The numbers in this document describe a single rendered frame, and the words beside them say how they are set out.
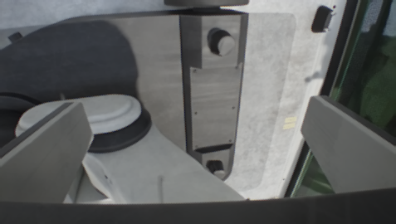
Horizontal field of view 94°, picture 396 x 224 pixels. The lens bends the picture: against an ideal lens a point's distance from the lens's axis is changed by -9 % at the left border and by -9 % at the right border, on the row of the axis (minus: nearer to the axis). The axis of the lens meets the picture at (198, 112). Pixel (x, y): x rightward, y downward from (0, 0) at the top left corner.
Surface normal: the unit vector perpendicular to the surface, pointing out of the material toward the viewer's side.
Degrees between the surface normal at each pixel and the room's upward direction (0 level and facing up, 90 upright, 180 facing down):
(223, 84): 0
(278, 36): 0
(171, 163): 90
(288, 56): 0
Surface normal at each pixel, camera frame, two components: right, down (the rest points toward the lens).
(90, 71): 0.23, 0.51
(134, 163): -0.01, -0.85
